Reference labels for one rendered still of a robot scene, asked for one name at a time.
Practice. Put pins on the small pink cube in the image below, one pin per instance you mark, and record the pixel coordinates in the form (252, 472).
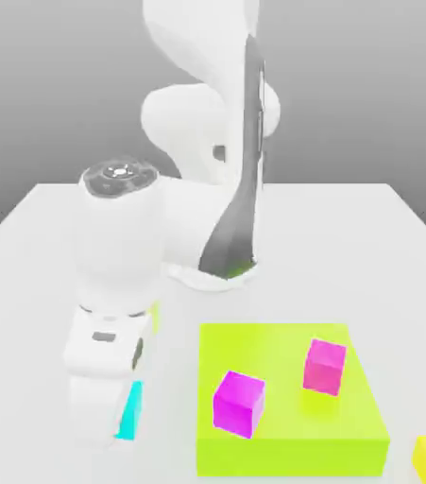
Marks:
(324, 368)

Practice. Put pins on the small magenta cube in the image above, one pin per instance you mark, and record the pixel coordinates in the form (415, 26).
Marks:
(237, 406)

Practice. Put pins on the small cyan cube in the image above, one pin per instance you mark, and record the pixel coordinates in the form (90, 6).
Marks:
(131, 414)

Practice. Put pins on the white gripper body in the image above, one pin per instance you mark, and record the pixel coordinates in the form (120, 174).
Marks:
(93, 410)

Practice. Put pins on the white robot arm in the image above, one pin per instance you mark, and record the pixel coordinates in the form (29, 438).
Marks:
(122, 234)

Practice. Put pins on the large lime green box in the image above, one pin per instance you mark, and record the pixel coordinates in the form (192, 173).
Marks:
(292, 450)

